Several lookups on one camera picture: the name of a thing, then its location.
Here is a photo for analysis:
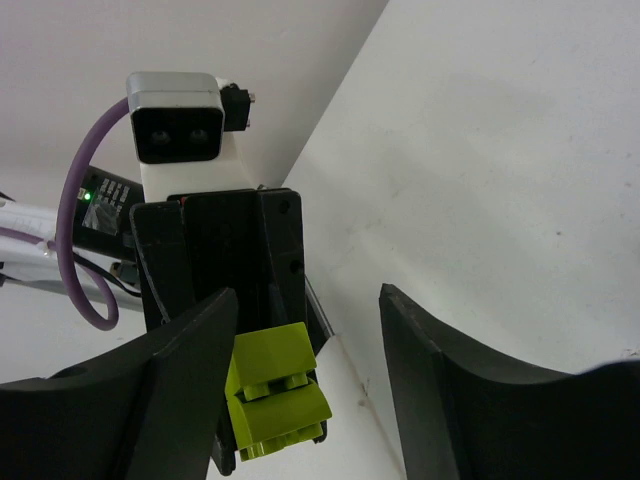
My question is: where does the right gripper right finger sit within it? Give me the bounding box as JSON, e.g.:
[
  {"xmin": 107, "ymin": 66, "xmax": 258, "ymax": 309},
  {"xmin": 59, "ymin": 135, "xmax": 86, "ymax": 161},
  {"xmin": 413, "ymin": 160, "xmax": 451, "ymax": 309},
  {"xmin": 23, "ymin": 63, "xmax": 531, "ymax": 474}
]
[{"xmin": 379, "ymin": 284, "xmax": 639, "ymax": 479}]

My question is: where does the large lime green lego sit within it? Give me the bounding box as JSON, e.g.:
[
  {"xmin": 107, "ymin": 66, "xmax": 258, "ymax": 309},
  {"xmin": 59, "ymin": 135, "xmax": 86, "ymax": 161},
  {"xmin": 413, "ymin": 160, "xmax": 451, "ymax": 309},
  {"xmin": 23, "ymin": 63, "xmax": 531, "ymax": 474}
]
[{"xmin": 225, "ymin": 322, "xmax": 332, "ymax": 462}]

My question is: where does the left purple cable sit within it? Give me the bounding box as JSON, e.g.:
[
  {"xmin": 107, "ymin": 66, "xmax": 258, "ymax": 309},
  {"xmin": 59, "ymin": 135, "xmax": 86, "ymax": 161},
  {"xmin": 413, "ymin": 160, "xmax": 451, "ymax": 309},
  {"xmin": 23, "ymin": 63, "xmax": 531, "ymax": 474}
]
[{"xmin": 0, "ymin": 97, "xmax": 132, "ymax": 331}]

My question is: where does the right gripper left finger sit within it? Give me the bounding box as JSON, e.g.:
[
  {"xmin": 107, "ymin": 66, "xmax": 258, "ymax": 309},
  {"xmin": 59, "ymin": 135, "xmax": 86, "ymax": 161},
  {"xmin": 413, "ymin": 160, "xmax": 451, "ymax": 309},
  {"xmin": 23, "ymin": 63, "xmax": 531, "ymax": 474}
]
[{"xmin": 1, "ymin": 289, "xmax": 238, "ymax": 479}]

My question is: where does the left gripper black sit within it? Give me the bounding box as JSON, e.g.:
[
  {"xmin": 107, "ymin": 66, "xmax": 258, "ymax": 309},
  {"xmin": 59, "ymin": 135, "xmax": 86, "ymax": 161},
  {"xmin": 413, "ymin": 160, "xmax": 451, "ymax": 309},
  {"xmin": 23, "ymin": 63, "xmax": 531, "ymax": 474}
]
[{"xmin": 72, "ymin": 167, "xmax": 331, "ymax": 476}]

